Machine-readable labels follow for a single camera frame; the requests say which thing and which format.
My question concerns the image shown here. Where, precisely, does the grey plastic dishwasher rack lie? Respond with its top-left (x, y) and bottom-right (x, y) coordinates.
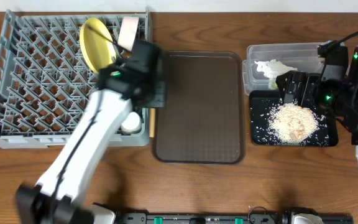
top-left (0, 8), bottom-right (152, 149)

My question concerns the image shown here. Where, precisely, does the crumpled white paper waste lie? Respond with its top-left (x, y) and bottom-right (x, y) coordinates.
top-left (255, 59), bottom-right (298, 90)

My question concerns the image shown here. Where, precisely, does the yellow plate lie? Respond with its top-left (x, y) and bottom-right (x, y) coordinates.
top-left (80, 17), bottom-right (116, 73)

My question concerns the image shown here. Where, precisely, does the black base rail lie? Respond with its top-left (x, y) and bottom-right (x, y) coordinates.
top-left (90, 203), bottom-right (354, 224)

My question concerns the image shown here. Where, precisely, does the black tray bin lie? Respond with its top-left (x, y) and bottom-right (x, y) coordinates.
top-left (249, 90), bottom-right (339, 147)

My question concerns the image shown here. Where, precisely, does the pink bowl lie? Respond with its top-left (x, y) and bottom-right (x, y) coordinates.
top-left (117, 16), bottom-right (139, 52)

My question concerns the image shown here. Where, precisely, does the brown serving tray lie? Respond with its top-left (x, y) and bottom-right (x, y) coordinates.
top-left (152, 51), bottom-right (246, 164)

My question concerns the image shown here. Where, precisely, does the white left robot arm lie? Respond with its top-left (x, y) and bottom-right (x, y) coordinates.
top-left (15, 65), bottom-right (165, 223)

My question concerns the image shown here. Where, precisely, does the white green cup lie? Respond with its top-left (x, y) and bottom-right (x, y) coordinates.
top-left (121, 111), bottom-right (142, 134)

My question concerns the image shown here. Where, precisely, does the clear plastic bin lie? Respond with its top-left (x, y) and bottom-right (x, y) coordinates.
top-left (242, 42), bottom-right (324, 94)

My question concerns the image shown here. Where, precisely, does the rice food waste pile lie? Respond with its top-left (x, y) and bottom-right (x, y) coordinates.
top-left (270, 103), bottom-right (318, 145)

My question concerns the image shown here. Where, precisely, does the wooden chopstick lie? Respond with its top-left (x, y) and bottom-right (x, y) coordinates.
top-left (149, 108), bottom-right (156, 138)

